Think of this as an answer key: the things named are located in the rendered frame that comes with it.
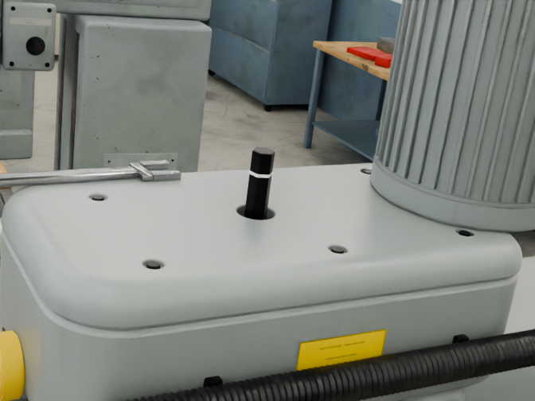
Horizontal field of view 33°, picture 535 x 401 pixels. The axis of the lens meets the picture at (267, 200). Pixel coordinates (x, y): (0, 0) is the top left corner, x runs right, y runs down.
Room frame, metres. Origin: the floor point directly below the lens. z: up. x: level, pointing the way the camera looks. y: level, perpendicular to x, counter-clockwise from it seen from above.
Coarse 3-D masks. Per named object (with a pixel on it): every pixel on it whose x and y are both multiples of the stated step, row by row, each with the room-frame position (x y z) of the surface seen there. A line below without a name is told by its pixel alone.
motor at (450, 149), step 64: (448, 0) 0.85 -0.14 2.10; (512, 0) 0.82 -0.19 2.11; (448, 64) 0.84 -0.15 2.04; (512, 64) 0.82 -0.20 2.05; (384, 128) 0.90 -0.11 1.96; (448, 128) 0.83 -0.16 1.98; (512, 128) 0.82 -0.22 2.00; (384, 192) 0.87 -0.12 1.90; (448, 192) 0.82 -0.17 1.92; (512, 192) 0.82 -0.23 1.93
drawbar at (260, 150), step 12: (252, 156) 0.78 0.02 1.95; (264, 156) 0.78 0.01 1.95; (252, 168) 0.78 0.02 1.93; (264, 168) 0.78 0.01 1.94; (252, 180) 0.78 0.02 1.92; (264, 180) 0.78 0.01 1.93; (252, 192) 0.78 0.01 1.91; (264, 192) 0.78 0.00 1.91; (252, 204) 0.78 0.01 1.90; (264, 204) 0.78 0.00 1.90; (252, 216) 0.78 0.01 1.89; (264, 216) 0.78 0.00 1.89
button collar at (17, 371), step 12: (0, 336) 0.67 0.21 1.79; (12, 336) 0.67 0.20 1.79; (0, 348) 0.66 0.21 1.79; (12, 348) 0.66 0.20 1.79; (0, 360) 0.65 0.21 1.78; (12, 360) 0.65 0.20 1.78; (0, 372) 0.65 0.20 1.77; (12, 372) 0.65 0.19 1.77; (24, 372) 0.65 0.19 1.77; (0, 384) 0.65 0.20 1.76; (12, 384) 0.65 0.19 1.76; (24, 384) 0.65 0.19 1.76; (0, 396) 0.65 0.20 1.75; (12, 396) 0.65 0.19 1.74
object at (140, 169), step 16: (0, 176) 0.77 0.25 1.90; (16, 176) 0.78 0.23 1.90; (32, 176) 0.78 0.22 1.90; (48, 176) 0.79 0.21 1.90; (64, 176) 0.80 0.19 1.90; (80, 176) 0.80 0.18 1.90; (96, 176) 0.81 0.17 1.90; (112, 176) 0.82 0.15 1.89; (128, 176) 0.83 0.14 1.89; (144, 176) 0.83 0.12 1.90; (160, 176) 0.84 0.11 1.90; (176, 176) 0.84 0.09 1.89
